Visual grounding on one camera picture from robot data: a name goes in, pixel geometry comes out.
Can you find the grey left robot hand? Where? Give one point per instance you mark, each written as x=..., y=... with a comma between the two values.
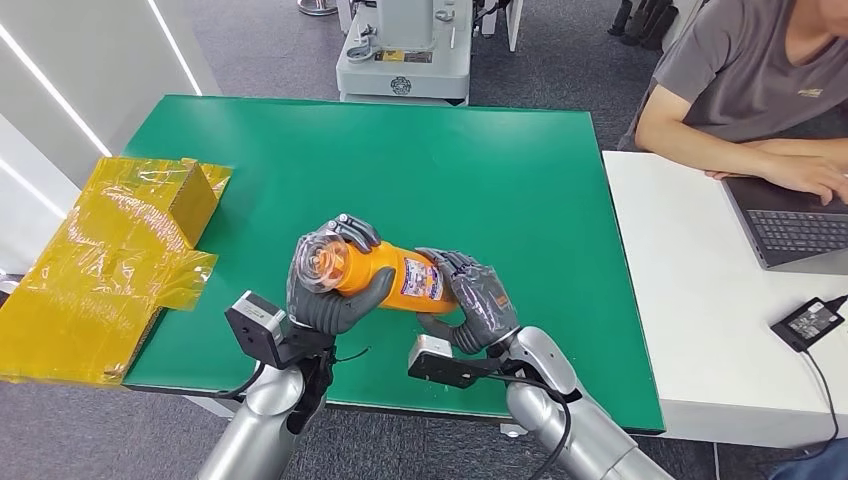
x=318, y=311

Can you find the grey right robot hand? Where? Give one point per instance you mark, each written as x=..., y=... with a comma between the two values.
x=484, y=305

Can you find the orange detergent bottle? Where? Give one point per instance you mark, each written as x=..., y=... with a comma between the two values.
x=420, y=278

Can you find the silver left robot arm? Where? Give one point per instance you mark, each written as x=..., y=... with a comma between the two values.
x=265, y=424

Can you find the person's right forearm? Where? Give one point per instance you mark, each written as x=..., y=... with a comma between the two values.
x=696, y=149

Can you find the green table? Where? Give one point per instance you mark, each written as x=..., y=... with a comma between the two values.
x=430, y=172

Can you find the white desk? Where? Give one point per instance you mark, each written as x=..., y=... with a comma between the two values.
x=676, y=278

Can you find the yellow taped cardboard box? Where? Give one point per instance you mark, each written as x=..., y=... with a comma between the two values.
x=99, y=265

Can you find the grey machine base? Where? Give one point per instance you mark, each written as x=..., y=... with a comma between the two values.
x=404, y=73

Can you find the person's left hand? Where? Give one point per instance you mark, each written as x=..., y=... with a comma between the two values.
x=725, y=175

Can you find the person's hand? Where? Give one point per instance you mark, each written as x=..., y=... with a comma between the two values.
x=725, y=175
x=808, y=177

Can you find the white stand leg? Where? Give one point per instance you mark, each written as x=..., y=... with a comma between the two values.
x=514, y=23

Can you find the round metal stand base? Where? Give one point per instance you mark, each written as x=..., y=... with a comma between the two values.
x=316, y=8

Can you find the dark grey laptop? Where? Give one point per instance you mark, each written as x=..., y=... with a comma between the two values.
x=795, y=232

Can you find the black power adapter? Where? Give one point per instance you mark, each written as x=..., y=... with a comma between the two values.
x=805, y=324

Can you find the black chair base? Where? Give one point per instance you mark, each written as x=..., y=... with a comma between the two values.
x=646, y=23

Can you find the person's right hand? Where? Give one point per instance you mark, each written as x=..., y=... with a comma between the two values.
x=808, y=177

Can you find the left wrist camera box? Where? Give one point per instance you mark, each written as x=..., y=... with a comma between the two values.
x=255, y=324

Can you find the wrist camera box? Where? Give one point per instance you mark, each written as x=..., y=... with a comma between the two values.
x=437, y=364
x=255, y=324

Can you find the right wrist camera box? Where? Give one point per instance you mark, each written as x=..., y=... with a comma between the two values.
x=437, y=364

